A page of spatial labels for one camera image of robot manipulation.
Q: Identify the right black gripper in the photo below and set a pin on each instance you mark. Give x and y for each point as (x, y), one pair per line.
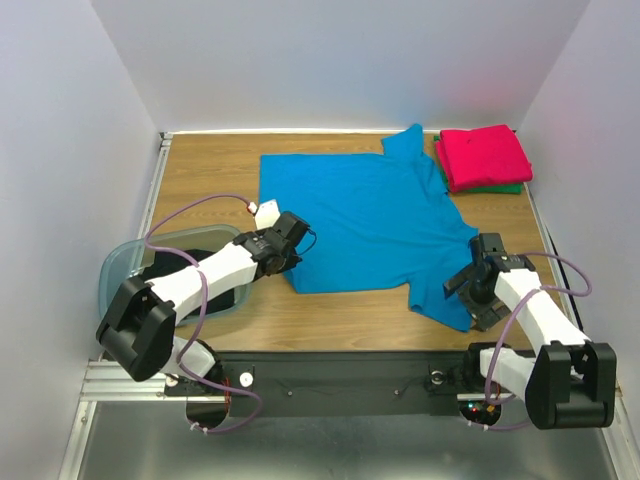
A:
(466, 293)

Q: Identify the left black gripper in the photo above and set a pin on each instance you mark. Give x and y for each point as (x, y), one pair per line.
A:
(293, 259)

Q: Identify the blue t shirt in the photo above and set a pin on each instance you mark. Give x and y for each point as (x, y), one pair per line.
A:
(381, 220)

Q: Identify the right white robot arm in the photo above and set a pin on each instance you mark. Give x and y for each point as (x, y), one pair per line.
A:
(568, 382)

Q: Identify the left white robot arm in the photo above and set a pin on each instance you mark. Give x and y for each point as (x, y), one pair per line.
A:
(138, 328)

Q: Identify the folded green t shirt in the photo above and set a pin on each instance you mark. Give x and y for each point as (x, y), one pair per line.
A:
(513, 189)

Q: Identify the black t shirt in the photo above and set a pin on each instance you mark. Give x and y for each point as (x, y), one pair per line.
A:
(165, 263)

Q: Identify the clear plastic bin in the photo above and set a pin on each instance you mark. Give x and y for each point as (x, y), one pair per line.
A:
(129, 258)

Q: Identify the folded red t shirt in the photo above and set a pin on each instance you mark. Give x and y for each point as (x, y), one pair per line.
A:
(483, 157)

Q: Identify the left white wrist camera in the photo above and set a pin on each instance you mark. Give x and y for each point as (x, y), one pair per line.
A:
(265, 214)

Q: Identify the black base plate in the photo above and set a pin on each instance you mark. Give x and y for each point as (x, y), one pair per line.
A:
(359, 383)

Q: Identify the aluminium frame rail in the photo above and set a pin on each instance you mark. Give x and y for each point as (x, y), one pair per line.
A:
(86, 409)

